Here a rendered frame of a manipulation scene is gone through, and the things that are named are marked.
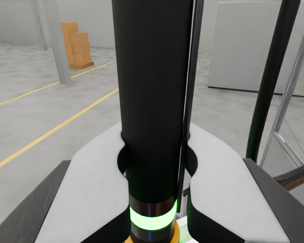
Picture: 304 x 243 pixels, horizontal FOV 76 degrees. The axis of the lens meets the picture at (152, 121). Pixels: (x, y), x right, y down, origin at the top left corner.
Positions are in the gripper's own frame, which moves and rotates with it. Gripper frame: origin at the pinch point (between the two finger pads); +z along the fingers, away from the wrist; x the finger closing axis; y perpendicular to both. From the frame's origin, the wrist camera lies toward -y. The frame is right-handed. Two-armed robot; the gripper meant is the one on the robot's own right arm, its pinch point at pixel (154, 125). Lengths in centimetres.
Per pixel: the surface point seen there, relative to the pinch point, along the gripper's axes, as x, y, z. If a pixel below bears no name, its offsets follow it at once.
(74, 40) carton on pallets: -270, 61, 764
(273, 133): 90, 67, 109
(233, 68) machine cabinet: 219, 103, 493
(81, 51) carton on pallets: -251, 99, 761
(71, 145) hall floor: -119, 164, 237
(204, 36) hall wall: 315, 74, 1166
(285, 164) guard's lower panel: 86, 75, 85
